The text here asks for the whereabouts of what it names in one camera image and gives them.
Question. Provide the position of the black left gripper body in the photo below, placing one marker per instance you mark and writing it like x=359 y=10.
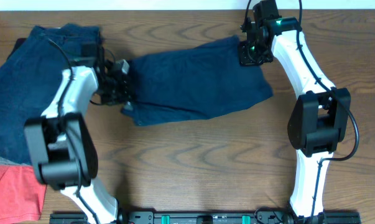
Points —
x=119 y=92

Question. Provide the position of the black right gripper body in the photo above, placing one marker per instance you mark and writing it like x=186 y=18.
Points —
x=253 y=55

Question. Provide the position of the navy blue shorts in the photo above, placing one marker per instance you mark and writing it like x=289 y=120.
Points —
x=199 y=83

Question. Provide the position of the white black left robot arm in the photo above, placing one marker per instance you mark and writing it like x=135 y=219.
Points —
x=61 y=149

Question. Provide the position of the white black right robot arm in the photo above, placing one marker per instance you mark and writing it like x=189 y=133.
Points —
x=319 y=118

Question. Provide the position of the dark blue denim shorts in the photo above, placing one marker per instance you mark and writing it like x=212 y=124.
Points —
x=30 y=78

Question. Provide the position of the red cloth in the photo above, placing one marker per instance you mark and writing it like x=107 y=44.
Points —
x=21 y=195

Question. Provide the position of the black mounting rail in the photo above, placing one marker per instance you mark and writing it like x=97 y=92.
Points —
x=262 y=217

